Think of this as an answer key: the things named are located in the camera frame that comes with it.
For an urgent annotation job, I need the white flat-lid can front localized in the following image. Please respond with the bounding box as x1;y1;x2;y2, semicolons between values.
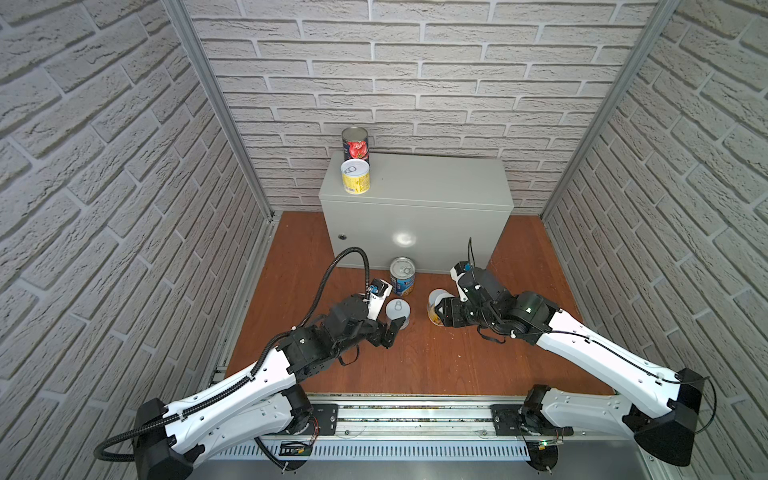
427;289;452;327

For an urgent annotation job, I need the blue soup can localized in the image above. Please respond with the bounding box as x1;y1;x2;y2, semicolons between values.
389;257;416;296

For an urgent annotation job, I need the yellow labelled can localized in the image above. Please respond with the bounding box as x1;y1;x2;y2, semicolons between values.
340;159;371;195

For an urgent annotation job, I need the red tomato can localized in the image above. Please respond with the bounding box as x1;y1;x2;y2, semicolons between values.
341;126;370;162

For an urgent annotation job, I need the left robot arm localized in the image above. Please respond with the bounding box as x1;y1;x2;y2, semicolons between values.
131;294;405;479

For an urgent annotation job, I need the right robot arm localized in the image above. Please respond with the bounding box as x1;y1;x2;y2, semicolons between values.
428;262;705;467

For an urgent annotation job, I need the white can centre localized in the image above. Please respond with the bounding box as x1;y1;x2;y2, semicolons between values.
385;298;411;330

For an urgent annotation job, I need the grey metal cabinet box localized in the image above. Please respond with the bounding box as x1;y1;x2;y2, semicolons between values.
319;152;514;274

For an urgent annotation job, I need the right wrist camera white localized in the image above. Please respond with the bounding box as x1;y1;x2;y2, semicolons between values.
450;261;476;302

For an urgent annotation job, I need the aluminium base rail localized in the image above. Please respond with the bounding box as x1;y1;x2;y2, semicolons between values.
161;392;667;460

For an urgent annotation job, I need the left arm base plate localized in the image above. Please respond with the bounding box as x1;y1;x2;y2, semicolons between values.
272;403;339;436

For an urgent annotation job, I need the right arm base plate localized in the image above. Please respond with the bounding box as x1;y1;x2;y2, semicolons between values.
490;404;574;437

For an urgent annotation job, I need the right aluminium corner post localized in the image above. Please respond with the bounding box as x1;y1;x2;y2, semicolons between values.
540;0;680;222

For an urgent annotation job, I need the aluminium corner post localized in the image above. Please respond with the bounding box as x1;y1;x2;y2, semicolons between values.
164;0;275;221
540;0;680;222

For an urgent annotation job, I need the black corrugated cable hose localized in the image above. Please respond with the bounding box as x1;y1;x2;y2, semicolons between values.
92;246;372;472

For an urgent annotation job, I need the left aluminium corner post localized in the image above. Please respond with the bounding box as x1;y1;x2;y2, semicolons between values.
164;0;275;221

